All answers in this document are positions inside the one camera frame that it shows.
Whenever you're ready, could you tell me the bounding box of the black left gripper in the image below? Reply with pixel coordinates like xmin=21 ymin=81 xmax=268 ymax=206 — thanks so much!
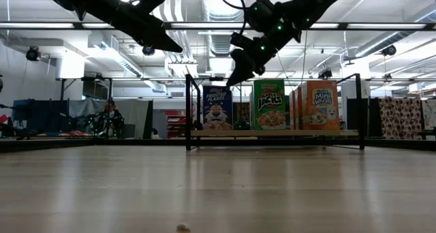
xmin=73 ymin=0 xmax=184 ymax=54

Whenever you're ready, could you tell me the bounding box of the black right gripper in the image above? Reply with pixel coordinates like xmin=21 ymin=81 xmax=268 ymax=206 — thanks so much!
xmin=225 ymin=24 xmax=301 ymax=88

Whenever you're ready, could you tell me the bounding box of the blue Frosted Flakes cereal box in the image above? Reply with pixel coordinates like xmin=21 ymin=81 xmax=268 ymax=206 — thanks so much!
xmin=202 ymin=85 xmax=234 ymax=131

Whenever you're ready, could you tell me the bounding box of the green Apple Jacks cereal box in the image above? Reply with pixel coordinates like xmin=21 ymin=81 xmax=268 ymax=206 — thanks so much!
xmin=250 ymin=78 xmax=287 ymax=131

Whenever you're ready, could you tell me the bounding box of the orange Mini Wheats cereal box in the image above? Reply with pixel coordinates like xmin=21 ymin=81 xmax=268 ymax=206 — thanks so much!
xmin=288 ymin=89 xmax=299 ymax=131
xmin=297 ymin=79 xmax=341 ymax=131

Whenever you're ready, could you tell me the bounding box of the dark patterned cloth panel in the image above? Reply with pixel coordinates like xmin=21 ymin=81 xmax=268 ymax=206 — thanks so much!
xmin=232 ymin=102 xmax=252 ymax=131

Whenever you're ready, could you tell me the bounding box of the overhead light bar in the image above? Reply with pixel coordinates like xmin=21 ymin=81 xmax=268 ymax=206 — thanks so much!
xmin=0 ymin=20 xmax=436 ymax=31

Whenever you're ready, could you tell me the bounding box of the white partition panel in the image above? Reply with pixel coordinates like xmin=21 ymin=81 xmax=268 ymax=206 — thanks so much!
xmin=114 ymin=99 xmax=154 ymax=140

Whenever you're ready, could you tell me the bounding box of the red storage bin rack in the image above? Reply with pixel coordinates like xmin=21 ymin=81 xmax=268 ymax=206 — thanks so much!
xmin=166 ymin=110 xmax=187 ymax=139

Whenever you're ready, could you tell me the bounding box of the person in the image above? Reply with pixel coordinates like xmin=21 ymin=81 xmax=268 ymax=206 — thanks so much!
xmin=89 ymin=99 xmax=126 ymax=139

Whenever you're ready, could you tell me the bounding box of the blue office partition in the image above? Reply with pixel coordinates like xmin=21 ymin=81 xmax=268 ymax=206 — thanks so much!
xmin=12 ymin=99 xmax=70 ymax=136

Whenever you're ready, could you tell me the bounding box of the brown patterned hanging cloth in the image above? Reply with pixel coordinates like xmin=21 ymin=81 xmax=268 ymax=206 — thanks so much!
xmin=377 ymin=96 xmax=424 ymax=140

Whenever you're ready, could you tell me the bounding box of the pale patterned hanging cloth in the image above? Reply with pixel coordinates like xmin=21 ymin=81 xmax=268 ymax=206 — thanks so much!
xmin=421 ymin=98 xmax=436 ymax=130

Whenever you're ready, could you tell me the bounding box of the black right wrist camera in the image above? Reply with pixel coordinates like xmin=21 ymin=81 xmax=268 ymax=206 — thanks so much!
xmin=230 ymin=31 xmax=256 ymax=52

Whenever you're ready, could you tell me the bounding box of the black metal shelf end frame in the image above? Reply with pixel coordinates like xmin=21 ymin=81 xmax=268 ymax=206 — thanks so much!
xmin=185 ymin=73 xmax=203 ymax=151
xmin=336 ymin=72 xmax=366 ymax=151

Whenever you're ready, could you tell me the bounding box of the black aluminium table frame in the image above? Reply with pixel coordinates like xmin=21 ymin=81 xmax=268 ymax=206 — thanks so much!
xmin=0 ymin=136 xmax=436 ymax=155

